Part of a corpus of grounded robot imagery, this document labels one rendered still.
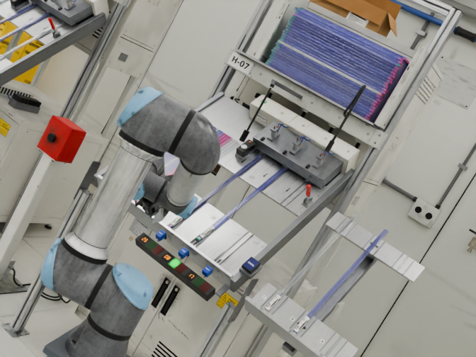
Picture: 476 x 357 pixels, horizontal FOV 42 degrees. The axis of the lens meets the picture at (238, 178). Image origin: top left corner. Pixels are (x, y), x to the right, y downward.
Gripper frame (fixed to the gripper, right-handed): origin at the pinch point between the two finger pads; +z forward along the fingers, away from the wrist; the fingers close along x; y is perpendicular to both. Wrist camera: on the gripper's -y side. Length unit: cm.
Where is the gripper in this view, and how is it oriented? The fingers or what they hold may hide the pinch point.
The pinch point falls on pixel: (159, 217)
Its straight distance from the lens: 211.8
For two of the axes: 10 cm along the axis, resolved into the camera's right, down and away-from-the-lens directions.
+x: 7.5, 5.0, -4.2
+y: -6.6, 5.2, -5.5
